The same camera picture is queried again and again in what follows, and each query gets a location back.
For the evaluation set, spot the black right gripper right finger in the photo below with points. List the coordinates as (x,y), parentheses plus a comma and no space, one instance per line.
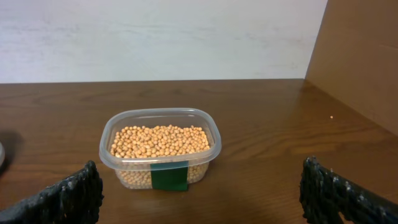
(327,197)

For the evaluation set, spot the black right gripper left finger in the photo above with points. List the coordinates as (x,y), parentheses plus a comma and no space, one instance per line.
(75,199)

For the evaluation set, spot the white digital kitchen scale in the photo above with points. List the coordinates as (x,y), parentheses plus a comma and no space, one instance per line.
(2,154)

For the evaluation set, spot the green tape label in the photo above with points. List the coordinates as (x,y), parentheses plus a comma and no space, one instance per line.
(169,176)

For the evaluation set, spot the clear plastic container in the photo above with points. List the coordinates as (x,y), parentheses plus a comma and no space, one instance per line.
(135,173)

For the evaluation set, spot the soybeans in container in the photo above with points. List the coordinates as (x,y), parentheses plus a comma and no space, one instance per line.
(134,142)

